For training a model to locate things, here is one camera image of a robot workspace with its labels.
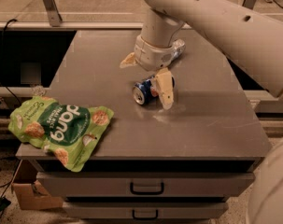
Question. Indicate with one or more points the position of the black drawer handle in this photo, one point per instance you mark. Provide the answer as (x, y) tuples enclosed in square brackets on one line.
[(145, 189), (145, 214)]

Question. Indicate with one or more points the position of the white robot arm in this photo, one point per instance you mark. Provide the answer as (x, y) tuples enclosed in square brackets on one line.
[(252, 41)]

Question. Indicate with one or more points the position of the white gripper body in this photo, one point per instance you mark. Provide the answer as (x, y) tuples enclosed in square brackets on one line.
[(152, 57)]

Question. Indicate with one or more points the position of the green dang chips bag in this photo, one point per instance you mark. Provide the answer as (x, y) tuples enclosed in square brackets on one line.
[(71, 133)]

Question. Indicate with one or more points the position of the black upper drawer handle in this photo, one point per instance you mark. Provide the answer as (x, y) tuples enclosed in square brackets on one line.
[(145, 189)]

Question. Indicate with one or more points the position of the left metal railing bracket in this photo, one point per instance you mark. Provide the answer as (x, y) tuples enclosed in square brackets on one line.
[(54, 17)]

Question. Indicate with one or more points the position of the crushed silver blue can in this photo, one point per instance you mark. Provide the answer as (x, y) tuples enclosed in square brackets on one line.
[(179, 47)]

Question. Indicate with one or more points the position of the brown cardboard box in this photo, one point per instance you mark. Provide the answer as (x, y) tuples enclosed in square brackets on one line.
[(31, 195)]

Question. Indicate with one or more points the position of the blue pepsi can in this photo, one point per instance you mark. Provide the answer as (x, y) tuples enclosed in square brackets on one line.
[(149, 89)]

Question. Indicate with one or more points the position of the grey drawer cabinet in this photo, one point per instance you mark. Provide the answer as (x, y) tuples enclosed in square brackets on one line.
[(154, 165)]

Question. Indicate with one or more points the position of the black lower drawer handle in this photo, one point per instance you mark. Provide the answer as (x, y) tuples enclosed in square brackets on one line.
[(145, 214)]

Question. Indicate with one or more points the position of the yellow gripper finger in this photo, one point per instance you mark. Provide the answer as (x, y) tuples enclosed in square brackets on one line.
[(163, 85), (128, 61)]

